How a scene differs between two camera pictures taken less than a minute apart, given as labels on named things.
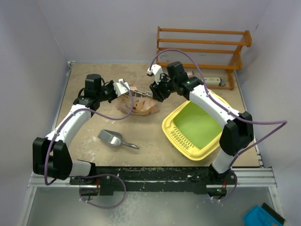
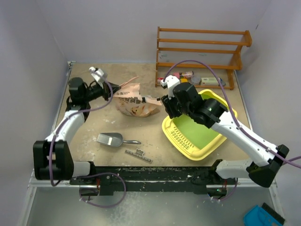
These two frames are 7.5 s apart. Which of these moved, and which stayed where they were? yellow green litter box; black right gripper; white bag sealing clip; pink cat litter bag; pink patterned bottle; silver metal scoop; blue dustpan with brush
Moved: silver metal scoop; pink cat litter bag; white bag sealing clip; black right gripper
Stayed: blue dustpan with brush; pink patterned bottle; yellow green litter box
